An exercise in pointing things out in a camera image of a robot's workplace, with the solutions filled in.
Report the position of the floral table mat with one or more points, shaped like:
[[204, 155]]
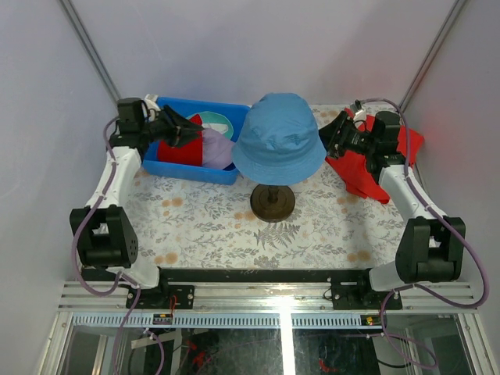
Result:
[[190, 224]]

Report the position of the blue plastic bin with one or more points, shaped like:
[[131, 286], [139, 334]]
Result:
[[235, 114]]

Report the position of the lavender hat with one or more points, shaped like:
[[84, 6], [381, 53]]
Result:
[[216, 150]]

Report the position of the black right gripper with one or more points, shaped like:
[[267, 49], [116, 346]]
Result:
[[332, 140]]

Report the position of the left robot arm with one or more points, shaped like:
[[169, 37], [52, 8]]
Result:
[[103, 237]]

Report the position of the red bucket hat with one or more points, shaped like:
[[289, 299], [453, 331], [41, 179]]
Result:
[[190, 154]]

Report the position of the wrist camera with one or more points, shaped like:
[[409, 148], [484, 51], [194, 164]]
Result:
[[358, 112], [150, 102]]

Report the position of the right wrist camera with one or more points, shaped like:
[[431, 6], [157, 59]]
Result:
[[358, 112]]

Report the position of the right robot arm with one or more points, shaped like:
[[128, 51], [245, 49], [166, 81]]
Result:
[[430, 249]]

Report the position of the aluminium rail frame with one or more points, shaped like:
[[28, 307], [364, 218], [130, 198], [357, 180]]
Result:
[[266, 322]]

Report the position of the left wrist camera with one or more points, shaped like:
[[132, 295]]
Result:
[[150, 102]]

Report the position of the teal and white hat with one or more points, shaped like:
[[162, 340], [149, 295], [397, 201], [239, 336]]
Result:
[[214, 121]]

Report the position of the red cloth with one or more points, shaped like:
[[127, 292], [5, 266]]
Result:
[[352, 167]]

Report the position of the blue bucket hat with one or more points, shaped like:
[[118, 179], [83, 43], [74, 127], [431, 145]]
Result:
[[279, 142]]

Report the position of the mannequin head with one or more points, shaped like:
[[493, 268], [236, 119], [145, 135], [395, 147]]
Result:
[[272, 204]]

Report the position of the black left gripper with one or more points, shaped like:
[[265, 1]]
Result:
[[184, 131]]

